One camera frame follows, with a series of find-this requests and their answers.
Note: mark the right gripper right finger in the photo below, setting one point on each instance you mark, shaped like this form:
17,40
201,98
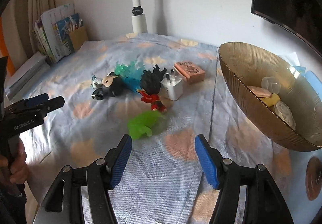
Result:
264,202

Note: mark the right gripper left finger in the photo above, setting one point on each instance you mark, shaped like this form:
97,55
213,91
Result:
63,201

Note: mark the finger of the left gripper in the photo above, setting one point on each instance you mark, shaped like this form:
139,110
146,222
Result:
37,100
53,104

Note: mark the black-haired doll white outfit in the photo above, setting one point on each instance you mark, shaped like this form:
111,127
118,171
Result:
112,85

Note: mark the teal translucent splash piece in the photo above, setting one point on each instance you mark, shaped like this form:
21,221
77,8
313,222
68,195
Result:
130,74

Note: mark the green translucent splash piece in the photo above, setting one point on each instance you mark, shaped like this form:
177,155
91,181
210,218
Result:
142,124

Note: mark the clear plastic item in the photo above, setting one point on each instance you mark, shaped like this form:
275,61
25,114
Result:
285,114

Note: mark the black-haired figure red outfit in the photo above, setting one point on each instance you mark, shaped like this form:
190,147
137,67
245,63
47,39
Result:
150,88

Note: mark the yellow rectangular block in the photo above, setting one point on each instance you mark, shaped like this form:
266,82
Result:
271,101

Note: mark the black spiky figure piece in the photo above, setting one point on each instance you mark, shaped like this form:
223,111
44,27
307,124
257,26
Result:
159,73

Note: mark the white usb charger plug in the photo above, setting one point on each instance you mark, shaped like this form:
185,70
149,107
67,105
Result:
172,85

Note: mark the clear plastic cup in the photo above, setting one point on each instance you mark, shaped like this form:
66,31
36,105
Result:
272,84

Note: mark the person's left hand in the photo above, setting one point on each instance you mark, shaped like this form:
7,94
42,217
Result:
19,168

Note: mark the flat white books pile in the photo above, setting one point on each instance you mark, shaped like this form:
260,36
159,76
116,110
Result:
26,76

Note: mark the brown round coaster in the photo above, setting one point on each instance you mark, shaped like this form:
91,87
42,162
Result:
313,178

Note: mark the upright books stack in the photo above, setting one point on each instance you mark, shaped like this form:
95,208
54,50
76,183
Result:
53,28

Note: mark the yellow pencil holder box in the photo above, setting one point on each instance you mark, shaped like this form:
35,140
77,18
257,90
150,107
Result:
78,37

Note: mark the patterned blue tablecloth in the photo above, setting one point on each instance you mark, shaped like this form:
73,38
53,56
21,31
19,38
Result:
163,181

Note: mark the white lamp pole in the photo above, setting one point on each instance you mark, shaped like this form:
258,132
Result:
138,18

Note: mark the light blue box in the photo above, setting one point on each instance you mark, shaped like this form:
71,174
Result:
297,70

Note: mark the orange capybara card box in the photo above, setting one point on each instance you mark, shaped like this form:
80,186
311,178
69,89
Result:
190,72

